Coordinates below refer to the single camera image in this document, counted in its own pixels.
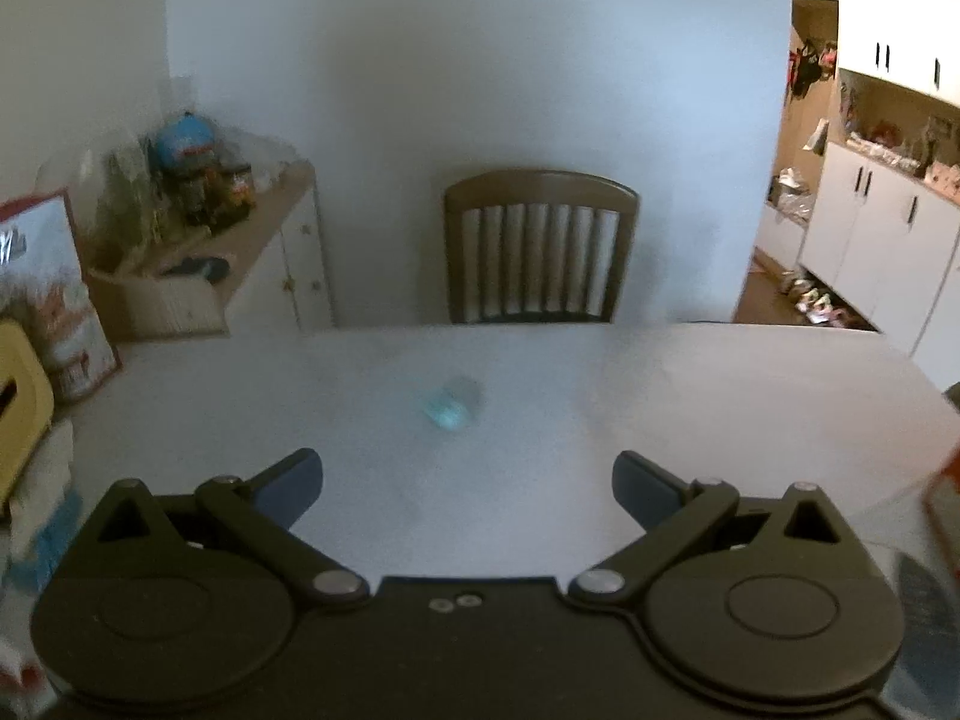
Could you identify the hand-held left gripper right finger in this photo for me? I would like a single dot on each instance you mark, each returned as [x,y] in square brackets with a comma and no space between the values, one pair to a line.
[641,487]

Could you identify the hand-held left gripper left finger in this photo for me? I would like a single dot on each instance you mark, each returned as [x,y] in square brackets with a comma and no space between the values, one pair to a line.
[289,484]

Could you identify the red cardboard shoe box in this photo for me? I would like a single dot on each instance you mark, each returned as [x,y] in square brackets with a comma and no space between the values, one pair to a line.
[946,499]

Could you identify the white sideboard with wooden top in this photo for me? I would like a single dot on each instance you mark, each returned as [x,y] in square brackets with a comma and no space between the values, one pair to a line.
[300,270]

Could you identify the beige cardboard box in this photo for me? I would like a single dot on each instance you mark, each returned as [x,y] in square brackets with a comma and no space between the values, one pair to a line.
[161,307]

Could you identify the dark blue cloth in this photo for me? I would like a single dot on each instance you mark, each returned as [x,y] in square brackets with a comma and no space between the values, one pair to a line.
[196,268]

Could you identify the white paper pack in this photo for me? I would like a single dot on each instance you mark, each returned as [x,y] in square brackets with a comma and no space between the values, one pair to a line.
[45,465]

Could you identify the row of shoes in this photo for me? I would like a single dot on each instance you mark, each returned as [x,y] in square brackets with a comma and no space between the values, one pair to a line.
[814,304]

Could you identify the yellow and green tissue box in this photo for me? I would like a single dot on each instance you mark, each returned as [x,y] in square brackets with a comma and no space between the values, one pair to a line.
[19,405]

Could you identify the dark jars on sideboard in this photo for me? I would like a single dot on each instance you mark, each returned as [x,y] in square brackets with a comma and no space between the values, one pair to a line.
[221,191]

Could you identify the red and white cereal box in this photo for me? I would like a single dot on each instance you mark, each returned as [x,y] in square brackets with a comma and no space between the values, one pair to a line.
[52,292]

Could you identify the brown wooden slat chair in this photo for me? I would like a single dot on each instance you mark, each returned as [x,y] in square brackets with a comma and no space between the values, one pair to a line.
[540,191]

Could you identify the dark blue speckled plastic sheet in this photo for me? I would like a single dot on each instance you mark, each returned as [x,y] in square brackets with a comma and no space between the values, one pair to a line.
[934,615]

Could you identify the bags in cabinet niche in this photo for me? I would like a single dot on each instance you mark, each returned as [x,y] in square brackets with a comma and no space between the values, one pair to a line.
[789,199]

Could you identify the white lower cabinet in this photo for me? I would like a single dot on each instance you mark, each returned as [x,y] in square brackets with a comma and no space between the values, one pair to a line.
[870,240]

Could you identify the blue globe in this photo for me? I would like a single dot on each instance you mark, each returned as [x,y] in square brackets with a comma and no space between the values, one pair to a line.
[184,139]

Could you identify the white paper bag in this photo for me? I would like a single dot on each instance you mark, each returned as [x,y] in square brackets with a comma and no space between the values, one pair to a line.
[817,136]

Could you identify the clutter on cabinet counter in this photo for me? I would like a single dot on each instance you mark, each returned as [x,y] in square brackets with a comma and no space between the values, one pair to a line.
[885,139]

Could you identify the black hanging bag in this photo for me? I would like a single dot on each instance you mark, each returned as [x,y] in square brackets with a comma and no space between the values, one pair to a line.
[804,73]

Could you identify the red hanging garment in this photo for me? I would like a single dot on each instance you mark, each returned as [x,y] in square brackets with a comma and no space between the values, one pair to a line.
[825,58]

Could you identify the white upper wall cabinet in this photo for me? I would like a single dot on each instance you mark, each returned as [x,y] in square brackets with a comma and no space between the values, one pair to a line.
[885,7]

